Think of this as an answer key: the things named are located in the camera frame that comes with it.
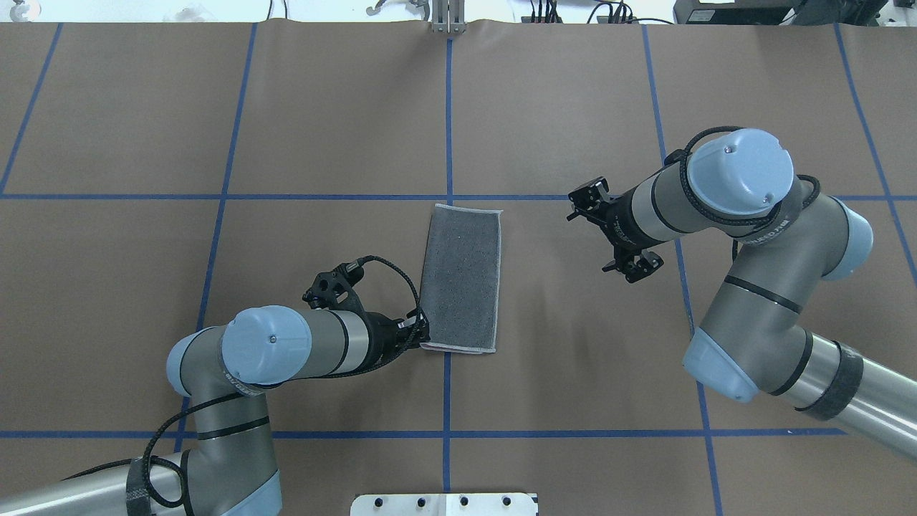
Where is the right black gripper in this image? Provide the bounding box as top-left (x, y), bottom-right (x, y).
top-left (566, 176), bottom-right (664, 284)

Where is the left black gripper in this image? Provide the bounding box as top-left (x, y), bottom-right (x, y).
top-left (369, 310), bottom-right (430, 363)

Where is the pink and grey towel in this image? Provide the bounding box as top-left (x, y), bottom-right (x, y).
top-left (421, 204), bottom-right (501, 355)

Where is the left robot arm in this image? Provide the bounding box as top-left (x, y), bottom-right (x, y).
top-left (2, 306), bottom-right (429, 515)

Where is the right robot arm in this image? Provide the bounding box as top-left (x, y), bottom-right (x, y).
top-left (569, 126), bottom-right (916, 459)

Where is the black box on desk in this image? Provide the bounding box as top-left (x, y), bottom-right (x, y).
top-left (672, 1), bottom-right (795, 26)

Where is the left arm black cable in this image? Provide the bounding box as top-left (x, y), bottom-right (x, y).
top-left (64, 255), bottom-right (423, 511)

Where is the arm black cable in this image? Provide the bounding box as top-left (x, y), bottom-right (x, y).
top-left (666, 126), bottom-right (822, 248)
top-left (64, 255), bottom-right (423, 511)

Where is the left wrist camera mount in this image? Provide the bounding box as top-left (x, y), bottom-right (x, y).
top-left (302, 261), bottom-right (365, 312)

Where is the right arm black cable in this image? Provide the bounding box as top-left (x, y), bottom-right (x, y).
top-left (666, 126), bottom-right (822, 248)

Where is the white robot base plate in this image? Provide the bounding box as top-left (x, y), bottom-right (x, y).
top-left (350, 492), bottom-right (539, 515)

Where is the aluminium frame post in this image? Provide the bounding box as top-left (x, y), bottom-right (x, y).
top-left (427, 0), bottom-right (467, 35)

